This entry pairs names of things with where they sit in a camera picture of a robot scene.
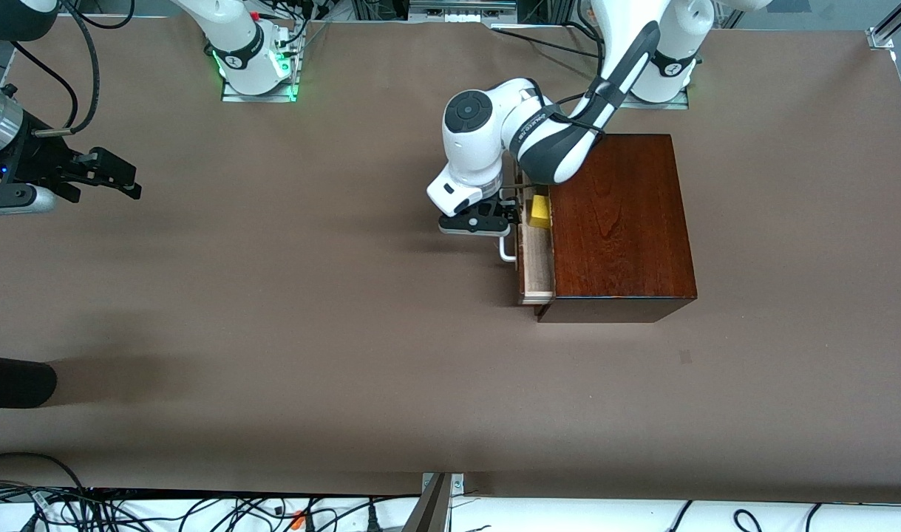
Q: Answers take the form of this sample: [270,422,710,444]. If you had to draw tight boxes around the wooden drawer with white handle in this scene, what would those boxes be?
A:
[498,168,556,306]

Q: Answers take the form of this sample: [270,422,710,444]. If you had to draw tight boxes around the dark brown wooden cabinet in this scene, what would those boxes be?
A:
[537,133,698,324]

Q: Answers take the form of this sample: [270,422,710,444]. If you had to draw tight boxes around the black ribbed cylinder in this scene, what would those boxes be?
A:
[0,355,58,409]

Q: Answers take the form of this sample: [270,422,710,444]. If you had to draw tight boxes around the white ledge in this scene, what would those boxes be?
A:
[0,489,901,532]

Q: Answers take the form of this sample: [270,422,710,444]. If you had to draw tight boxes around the slanted aluminium profile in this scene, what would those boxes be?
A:
[867,0,901,51]

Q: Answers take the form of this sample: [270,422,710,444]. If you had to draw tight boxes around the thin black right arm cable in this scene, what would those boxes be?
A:
[10,41,80,130]

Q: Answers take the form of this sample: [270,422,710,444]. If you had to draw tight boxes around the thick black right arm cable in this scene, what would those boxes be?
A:
[35,0,102,139]

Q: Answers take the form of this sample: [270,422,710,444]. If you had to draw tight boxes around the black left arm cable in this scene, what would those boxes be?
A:
[498,78,608,193]

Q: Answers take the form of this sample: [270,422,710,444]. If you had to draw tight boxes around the long black table cable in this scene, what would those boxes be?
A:
[491,26,606,61]

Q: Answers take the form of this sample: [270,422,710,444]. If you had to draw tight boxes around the black looped cable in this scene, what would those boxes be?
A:
[0,452,89,497]

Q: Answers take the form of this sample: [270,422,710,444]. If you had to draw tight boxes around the grey labelled cable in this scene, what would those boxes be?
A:
[0,480,55,532]

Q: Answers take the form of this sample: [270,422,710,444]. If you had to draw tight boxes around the dark aluminium profile post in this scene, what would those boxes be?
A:
[402,471,466,532]

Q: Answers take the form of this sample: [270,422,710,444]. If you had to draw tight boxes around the black tangled cable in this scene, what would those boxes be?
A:
[51,491,200,532]
[199,497,325,532]

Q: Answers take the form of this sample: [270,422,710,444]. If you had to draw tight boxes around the black cable with plug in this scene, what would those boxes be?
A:
[324,497,421,532]

